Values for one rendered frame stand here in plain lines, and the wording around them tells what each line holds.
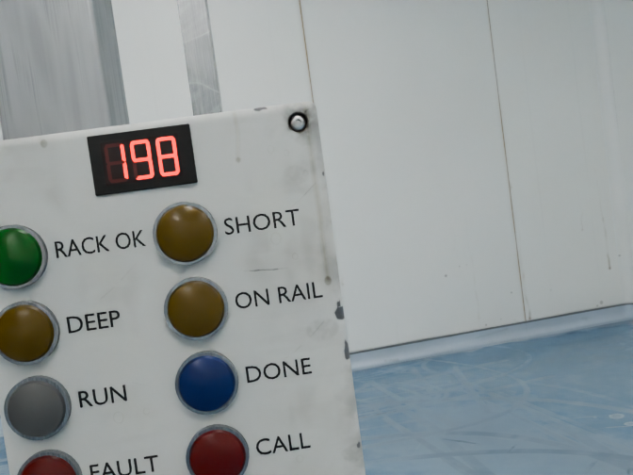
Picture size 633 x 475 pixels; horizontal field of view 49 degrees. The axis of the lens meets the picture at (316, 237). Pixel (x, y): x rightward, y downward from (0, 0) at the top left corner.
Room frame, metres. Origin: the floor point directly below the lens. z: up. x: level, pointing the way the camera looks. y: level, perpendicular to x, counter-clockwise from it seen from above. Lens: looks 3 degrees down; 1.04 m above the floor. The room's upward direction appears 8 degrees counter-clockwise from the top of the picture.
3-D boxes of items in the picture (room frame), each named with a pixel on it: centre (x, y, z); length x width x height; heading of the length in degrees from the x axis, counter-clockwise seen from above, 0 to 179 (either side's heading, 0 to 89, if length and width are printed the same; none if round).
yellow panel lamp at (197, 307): (0.33, 0.06, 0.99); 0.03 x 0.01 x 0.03; 93
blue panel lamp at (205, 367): (0.33, 0.06, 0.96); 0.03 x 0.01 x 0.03; 93
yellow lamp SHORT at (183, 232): (0.33, 0.06, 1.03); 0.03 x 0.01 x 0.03; 93
